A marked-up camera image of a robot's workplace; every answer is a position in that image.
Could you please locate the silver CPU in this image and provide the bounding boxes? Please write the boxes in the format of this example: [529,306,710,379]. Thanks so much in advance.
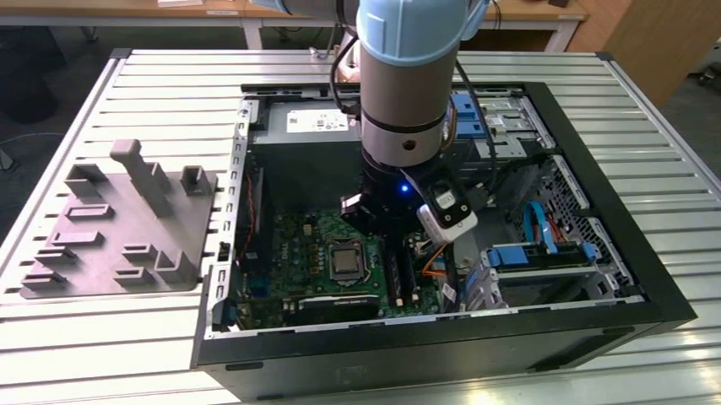
[329,251,362,275]

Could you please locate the green motherboard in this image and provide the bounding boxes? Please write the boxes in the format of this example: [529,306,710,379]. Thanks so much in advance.
[236,210,448,330]

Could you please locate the grey power supply unit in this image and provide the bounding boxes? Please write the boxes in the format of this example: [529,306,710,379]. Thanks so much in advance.
[250,103,364,145]

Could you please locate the black graphics card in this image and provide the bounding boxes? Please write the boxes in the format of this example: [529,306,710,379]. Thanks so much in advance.
[296,294,383,327]

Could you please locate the blue disk carrier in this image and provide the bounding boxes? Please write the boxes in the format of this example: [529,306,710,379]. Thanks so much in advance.
[484,244,603,271]

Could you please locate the blue drive cage latch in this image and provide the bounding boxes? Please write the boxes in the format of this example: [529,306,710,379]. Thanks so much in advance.
[451,93,489,140]

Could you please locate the metal drive cage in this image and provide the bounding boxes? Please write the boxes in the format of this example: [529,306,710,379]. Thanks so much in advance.
[451,89,560,170]

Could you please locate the metal disk bay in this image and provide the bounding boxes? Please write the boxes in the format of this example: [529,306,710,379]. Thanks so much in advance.
[481,248,647,307]

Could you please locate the black PC case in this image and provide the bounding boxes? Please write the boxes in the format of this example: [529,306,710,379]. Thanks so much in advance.
[190,82,699,400]

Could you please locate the grey parts rack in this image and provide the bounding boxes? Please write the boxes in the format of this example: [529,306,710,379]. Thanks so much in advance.
[19,138,221,300]

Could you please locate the wooden cabinet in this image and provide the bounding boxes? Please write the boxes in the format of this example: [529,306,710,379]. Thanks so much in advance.
[580,0,721,109]

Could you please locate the wooden desk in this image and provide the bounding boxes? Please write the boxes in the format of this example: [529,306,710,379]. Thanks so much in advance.
[0,0,591,52]

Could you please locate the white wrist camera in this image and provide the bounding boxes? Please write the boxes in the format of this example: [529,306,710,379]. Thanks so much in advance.
[403,168,480,244]

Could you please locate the orange wires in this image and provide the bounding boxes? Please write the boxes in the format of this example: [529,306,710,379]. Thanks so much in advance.
[423,248,452,279]

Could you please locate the black cable bundle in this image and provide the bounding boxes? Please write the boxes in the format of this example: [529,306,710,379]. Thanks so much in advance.
[459,154,552,199]

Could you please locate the blue flat data cable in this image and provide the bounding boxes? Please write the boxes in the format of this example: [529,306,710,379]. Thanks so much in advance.
[523,201,560,254]

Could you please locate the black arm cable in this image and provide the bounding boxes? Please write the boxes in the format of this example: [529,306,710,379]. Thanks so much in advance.
[455,62,501,208]
[329,24,364,124]

